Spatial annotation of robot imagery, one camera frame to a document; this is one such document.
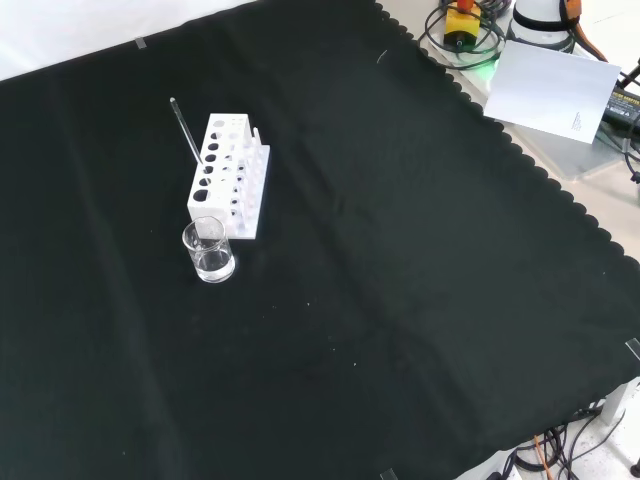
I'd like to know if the clear glass rod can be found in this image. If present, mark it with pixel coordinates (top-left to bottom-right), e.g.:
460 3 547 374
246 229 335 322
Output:
169 96 205 169

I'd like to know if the white test tube rack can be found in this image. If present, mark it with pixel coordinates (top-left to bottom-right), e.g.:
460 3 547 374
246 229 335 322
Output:
186 112 272 242

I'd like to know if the black bench cloth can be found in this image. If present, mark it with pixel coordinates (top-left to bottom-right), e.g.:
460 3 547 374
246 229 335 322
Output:
0 0 640 480

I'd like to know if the clear glass beaker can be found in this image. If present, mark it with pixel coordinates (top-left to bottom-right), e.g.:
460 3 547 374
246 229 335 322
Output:
181 215 237 285

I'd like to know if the yellow stop button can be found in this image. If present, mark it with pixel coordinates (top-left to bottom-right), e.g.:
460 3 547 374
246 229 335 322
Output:
443 0 484 49

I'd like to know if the pale board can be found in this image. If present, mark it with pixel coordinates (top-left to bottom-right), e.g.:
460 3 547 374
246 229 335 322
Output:
483 39 623 146

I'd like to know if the black power adapter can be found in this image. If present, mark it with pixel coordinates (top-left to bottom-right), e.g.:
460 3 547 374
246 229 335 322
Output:
601 82 640 132

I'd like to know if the black cable bundle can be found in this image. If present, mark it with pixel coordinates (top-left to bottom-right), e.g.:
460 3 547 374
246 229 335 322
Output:
422 0 507 70

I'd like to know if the grey base plate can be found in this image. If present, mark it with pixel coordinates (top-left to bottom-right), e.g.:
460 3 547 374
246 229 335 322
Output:
509 119 634 182

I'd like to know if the orange cable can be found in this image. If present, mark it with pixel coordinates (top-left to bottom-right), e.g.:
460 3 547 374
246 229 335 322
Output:
532 433 557 480

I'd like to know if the aluminium bench post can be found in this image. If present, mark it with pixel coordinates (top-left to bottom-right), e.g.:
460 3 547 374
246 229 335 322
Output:
601 378 640 427

